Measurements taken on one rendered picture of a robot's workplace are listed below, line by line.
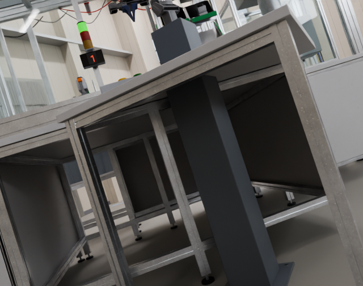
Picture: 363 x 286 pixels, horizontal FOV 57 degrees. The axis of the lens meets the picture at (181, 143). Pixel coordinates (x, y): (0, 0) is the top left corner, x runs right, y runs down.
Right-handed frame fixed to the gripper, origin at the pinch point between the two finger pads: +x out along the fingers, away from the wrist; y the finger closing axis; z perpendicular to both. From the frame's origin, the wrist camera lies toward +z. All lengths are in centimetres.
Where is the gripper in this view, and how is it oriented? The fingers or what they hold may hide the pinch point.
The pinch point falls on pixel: (131, 14)
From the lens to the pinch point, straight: 167.7
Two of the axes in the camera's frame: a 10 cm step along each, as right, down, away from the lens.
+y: -9.4, 3.0, -1.4
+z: -1.3, 0.8, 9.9
